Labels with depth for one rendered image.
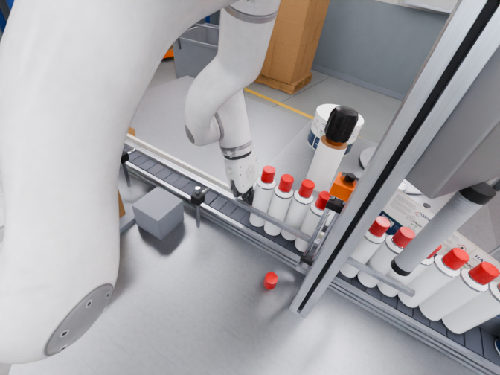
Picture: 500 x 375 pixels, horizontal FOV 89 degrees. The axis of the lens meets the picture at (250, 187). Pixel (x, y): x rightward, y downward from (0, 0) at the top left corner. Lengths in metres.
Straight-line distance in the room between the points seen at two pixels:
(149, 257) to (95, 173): 0.54
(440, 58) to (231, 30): 0.29
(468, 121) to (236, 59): 0.34
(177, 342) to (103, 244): 0.43
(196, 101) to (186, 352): 0.53
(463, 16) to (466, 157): 0.13
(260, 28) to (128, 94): 0.28
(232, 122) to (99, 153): 0.40
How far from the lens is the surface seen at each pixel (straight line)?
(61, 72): 0.23
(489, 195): 0.46
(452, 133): 0.35
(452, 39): 0.33
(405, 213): 0.81
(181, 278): 0.73
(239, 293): 0.72
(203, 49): 2.82
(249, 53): 0.48
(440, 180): 0.37
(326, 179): 0.91
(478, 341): 0.88
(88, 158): 0.25
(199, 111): 0.53
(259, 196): 0.68
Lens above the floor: 1.48
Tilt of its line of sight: 42 degrees down
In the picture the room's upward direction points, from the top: 10 degrees clockwise
